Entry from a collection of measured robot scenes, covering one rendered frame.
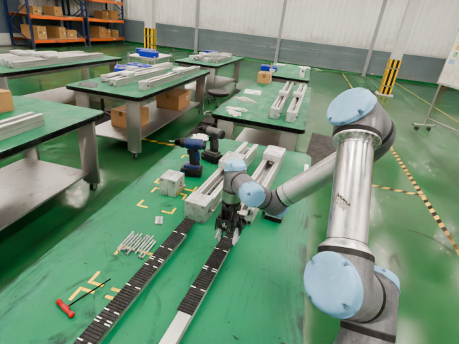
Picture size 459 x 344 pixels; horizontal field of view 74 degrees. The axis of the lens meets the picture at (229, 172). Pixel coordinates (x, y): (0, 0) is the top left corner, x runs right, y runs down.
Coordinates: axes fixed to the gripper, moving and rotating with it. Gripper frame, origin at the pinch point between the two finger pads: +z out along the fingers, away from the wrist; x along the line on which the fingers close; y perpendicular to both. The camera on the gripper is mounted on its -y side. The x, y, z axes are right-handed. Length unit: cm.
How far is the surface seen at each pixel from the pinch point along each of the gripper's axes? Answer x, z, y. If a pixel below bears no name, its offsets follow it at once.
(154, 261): -19.3, -0.1, 22.7
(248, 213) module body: 2.9, -2.8, -18.6
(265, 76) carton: -77, -12, -389
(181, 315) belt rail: -0.7, 0.2, 38.1
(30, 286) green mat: -49, 3, 46
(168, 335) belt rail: -1.0, 0.3, 45.0
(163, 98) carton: -225, 39, -335
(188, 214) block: -21.7, 0.1, -8.8
